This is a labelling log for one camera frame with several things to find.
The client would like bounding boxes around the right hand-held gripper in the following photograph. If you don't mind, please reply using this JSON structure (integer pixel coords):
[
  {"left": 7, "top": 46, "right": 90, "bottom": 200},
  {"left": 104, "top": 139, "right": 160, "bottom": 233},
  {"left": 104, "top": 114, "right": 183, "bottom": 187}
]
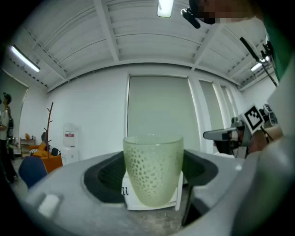
[{"left": 203, "top": 103, "right": 279, "bottom": 159}]

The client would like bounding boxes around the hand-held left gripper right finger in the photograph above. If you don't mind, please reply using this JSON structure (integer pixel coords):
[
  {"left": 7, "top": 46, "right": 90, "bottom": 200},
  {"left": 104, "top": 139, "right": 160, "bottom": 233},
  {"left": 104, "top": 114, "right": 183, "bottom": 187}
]
[{"left": 175, "top": 136, "right": 295, "bottom": 236}]

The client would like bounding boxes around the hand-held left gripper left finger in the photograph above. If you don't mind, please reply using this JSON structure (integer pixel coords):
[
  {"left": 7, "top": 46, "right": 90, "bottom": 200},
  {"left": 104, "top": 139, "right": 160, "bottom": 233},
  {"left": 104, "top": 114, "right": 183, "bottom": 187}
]
[{"left": 22, "top": 151, "right": 139, "bottom": 236}]

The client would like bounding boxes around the person's right forearm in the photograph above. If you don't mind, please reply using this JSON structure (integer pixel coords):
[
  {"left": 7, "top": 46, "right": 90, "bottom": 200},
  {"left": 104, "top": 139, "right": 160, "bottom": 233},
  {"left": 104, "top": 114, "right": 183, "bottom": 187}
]
[{"left": 250, "top": 125, "right": 283, "bottom": 153}]

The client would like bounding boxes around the narrow window blind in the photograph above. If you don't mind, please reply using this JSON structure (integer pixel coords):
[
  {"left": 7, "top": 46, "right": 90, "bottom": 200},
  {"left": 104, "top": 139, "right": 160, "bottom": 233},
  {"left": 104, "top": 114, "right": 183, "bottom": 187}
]
[
  {"left": 199, "top": 79, "right": 224, "bottom": 139},
  {"left": 220, "top": 85, "right": 237, "bottom": 121}
]

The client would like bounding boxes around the orange sofa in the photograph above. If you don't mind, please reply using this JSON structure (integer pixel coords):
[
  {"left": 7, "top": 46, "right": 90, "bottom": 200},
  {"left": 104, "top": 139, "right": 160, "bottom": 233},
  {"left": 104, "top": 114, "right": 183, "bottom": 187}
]
[{"left": 29, "top": 142, "right": 63, "bottom": 173}]

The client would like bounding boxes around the blue chair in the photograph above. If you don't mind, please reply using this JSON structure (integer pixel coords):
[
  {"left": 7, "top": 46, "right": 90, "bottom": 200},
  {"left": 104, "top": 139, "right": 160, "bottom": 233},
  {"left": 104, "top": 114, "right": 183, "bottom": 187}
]
[{"left": 18, "top": 156, "right": 48, "bottom": 189}]

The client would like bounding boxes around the striped cushion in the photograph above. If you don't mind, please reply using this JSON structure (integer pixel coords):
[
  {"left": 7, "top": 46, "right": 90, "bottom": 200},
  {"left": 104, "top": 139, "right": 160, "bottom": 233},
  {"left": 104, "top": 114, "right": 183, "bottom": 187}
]
[{"left": 47, "top": 146, "right": 61, "bottom": 156}]

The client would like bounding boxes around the white water dispenser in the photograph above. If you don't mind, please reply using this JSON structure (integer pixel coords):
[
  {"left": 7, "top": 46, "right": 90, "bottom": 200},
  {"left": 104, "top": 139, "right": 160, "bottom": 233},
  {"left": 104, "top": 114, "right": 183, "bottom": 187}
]
[{"left": 60, "top": 123, "right": 80, "bottom": 166}]

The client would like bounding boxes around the wide window blind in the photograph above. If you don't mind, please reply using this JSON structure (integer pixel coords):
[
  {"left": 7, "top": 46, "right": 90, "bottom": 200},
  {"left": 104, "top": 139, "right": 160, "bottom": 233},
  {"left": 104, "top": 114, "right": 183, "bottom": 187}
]
[{"left": 127, "top": 75, "right": 201, "bottom": 153}]

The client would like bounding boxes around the small wooden shelf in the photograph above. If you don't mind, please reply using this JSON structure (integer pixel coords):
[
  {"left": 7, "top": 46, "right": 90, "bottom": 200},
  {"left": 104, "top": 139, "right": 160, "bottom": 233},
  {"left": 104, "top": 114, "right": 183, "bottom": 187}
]
[{"left": 19, "top": 137, "right": 36, "bottom": 159}]

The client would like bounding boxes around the wooden coat rack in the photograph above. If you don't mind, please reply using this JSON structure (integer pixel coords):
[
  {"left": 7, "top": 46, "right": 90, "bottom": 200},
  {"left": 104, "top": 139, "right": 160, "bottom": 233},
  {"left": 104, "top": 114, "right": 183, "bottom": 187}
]
[{"left": 43, "top": 102, "right": 54, "bottom": 158}]

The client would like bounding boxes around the ceiling light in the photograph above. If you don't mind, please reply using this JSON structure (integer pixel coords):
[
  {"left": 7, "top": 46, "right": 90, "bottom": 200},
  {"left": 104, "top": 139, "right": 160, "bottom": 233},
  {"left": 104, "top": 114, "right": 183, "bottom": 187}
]
[
  {"left": 157, "top": 0, "right": 174, "bottom": 18},
  {"left": 10, "top": 45, "right": 41, "bottom": 73},
  {"left": 250, "top": 60, "right": 268, "bottom": 72}
]

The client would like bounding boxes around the green shirt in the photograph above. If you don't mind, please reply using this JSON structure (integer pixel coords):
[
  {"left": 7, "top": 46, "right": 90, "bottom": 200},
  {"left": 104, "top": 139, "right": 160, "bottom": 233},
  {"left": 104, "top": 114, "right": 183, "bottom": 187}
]
[{"left": 262, "top": 12, "right": 295, "bottom": 82}]

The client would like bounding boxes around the person's head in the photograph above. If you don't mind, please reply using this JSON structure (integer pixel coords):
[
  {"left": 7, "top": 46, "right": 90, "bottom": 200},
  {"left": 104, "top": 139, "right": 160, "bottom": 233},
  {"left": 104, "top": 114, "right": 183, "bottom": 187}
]
[{"left": 189, "top": 0, "right": 262, "bottom": 25}]

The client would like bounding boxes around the black strap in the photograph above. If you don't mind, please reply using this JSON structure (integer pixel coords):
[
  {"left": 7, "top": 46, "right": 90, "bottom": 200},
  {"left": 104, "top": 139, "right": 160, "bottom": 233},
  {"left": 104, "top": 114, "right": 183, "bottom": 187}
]
[{"left": 239, "top": 36, "right": 278, "bottom": 88}]

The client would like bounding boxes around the black head-mounted camera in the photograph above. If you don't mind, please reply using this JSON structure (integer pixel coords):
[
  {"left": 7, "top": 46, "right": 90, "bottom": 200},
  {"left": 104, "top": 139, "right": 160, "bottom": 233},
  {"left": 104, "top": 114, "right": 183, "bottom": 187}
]
[{"left": 181, "top": 6, "right": 201, "bottom": 30}]

